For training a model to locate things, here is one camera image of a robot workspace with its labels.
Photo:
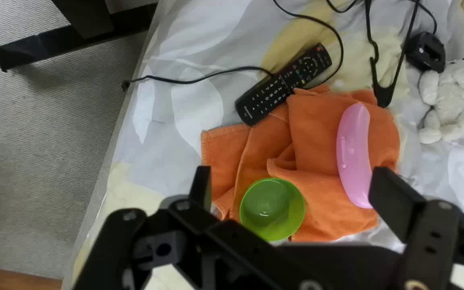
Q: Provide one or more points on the black computer mouse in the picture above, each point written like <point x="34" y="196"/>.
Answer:
<point x="425" y="52"/>

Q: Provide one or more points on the white patterned bed sheet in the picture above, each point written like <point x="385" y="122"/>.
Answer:
<point x="203" y="54"/>

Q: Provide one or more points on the white stuffed toy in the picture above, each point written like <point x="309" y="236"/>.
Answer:
<point x="443" y="93"/>

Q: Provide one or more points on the black clothes hanger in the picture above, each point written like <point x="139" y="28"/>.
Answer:
<point x="388" y="25"/>

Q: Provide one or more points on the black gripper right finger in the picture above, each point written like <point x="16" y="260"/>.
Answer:
<point x="395" y="202"/>

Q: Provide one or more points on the orange towel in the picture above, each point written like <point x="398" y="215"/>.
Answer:
<point x="297" y="144"/>

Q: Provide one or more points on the green plastic bowl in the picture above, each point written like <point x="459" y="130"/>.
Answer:
<point x="272" y="209"/>

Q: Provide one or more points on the black metal stand base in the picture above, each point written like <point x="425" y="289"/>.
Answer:
<point x="89" y="23"/>

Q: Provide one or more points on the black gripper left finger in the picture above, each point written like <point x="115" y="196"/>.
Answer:
<point x="200" y="191"/>

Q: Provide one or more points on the pink plastic bowl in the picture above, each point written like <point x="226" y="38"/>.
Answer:
<point x="353" y="156"/>

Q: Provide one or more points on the black TV remote control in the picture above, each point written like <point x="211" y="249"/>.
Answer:
<point x="271" y="93"/>

